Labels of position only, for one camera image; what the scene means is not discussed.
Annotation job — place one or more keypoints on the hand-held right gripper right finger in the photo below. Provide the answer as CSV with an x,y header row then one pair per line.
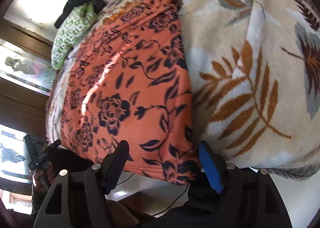
x,y
212,168

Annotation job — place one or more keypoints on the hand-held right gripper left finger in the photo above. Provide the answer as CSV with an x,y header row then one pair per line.
x,y
115,168

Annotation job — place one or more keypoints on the orange floral cloth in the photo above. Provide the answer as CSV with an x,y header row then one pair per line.
x,y
130,87

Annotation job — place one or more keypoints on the person's left hand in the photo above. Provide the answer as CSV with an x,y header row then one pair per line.
x,y
43,180

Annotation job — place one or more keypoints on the wooden wardrobe with glass panels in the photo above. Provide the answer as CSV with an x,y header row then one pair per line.
x,y
22,97

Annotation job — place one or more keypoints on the leaf print fleece blanket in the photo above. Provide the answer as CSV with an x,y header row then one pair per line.
x,y
250,67

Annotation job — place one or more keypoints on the green patterned pillow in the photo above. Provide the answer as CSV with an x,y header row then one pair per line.
x,y
71,30

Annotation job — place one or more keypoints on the black cloth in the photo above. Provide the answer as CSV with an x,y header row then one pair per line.
x,y
82,0

